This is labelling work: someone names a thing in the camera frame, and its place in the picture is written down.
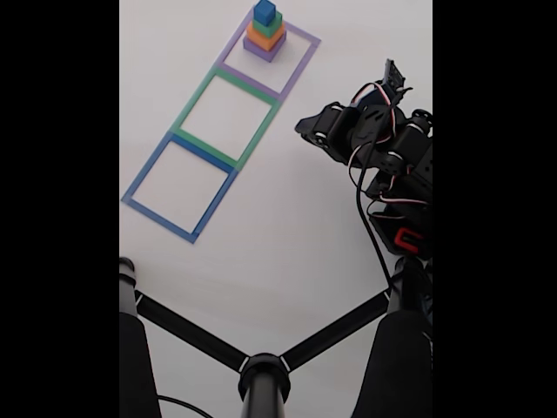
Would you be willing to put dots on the large purple cube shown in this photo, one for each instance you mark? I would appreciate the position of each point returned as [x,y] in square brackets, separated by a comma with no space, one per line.
[261,54]

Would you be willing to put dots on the orange cube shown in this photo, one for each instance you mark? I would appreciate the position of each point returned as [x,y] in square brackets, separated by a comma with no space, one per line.
[259,40]

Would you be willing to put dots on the green cube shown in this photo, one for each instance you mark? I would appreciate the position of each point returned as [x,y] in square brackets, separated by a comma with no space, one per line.
[263,28]

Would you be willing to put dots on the small blue cube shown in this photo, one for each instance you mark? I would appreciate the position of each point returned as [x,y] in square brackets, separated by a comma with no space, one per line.
[264,11]

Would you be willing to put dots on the purple tape square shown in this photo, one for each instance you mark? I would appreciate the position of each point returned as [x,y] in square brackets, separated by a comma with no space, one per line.
[300,61]

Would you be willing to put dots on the red table clamp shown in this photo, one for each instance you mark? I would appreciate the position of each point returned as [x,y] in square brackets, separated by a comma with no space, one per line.
[407,239]

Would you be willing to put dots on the green tape square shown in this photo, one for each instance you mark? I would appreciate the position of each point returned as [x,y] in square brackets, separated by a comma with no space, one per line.
[191,102]

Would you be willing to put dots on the blue tape square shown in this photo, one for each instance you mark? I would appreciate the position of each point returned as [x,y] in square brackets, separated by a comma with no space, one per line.
[145,172]

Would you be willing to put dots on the black tripod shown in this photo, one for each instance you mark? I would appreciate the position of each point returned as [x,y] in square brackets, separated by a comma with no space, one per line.
[263,383]

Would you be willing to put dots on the black gripper camera board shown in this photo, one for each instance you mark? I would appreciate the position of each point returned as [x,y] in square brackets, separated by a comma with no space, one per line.
[393,80]

